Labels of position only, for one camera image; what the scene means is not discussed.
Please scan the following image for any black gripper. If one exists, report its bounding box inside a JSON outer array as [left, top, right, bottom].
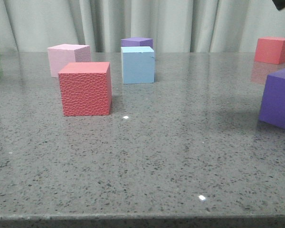
[[272, 0, 285, 10]]

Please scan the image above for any light blue foam cube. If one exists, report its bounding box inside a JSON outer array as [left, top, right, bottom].
[[121, 46, 155, 84]]

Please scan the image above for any red foam cube far right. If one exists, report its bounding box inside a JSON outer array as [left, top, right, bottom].
[[254, 37, 285, 65]]

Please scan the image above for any purple foam cube right edge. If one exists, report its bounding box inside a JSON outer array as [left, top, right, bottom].
[[259, 68, 285, 129]]

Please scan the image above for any purple foam cube centre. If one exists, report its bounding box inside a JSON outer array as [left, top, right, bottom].
[[121, 37, 153, 48]]

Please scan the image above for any red textured foam cube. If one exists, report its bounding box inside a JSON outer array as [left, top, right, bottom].
[[58, 62, 112, 116]]

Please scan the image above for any pink foam cube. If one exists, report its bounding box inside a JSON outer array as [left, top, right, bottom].
[[47, 44, 91, 78]]

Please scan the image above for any grey-green curtain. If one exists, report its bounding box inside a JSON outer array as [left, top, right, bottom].
[[0, 0, 285, 52]]

